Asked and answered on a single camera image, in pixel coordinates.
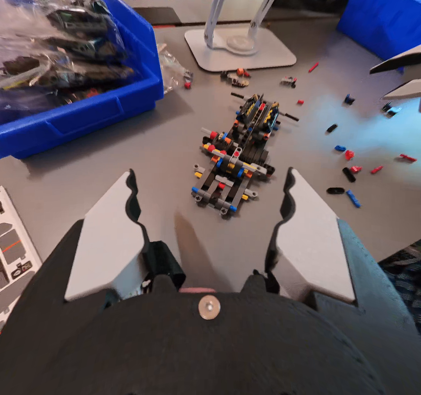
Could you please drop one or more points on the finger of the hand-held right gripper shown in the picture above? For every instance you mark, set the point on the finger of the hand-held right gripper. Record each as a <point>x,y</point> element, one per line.
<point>406,89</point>
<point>398,61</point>

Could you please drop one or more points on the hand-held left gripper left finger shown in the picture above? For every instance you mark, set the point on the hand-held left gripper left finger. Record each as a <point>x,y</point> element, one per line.
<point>108,243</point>

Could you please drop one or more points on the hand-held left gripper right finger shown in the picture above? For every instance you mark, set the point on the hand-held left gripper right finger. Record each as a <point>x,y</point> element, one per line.
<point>312,243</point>

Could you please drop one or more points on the black three-hole lego beam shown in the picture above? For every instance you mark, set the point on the black three-hole lego beam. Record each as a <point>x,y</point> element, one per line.
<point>335,190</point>
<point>332,128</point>
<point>348,174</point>

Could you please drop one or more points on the lego car chassis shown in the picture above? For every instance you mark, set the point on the lego car chassis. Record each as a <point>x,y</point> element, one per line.
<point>243,158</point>

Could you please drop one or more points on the black and grey lego piece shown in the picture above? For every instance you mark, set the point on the black and grey lego piece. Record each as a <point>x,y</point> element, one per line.
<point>391,109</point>

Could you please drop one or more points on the blue and black lego pin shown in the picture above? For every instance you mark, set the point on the blue and black lego pin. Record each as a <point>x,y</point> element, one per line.
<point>349,99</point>

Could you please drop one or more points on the long blue lego pin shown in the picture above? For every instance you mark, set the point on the long blue lego pin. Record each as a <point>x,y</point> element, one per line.
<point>353,198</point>

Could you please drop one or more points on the red lego axle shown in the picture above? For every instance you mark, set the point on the red lego axle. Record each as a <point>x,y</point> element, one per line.
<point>407,157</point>
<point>313,67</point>

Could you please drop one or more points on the small red lego piece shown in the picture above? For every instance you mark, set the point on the small red lego piece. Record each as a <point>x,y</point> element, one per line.
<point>349,154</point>

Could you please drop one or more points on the short blue lego pin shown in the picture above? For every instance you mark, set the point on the short blue lego pin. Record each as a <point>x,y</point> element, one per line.
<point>340,148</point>

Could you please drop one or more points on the lego sticker sheet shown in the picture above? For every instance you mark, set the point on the lego sticker sheet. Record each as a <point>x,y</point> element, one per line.
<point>16,253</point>

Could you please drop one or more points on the light grey lego connector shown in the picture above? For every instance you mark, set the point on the light grey lego connector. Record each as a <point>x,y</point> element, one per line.
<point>286,80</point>

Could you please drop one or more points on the short black lego beam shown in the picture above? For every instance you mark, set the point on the short black lego beam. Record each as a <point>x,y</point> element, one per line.
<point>237,82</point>

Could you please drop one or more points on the clear bags of lego parts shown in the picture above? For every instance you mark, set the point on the clear bags of lego parts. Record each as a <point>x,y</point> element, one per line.
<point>65,40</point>

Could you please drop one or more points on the large blue storage bin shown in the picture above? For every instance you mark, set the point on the large blue storage bin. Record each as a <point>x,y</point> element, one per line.
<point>82,122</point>

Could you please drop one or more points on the round white stand disc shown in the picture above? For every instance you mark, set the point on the round white stand disc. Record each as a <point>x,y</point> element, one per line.
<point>241,43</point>

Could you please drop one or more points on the small clear plastic bag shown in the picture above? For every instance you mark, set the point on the small clear plastic bag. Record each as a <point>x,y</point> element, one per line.
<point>171,69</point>

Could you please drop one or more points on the grey stand base plate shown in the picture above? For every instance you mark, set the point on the grey stand base plate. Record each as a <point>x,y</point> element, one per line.
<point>269,58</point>

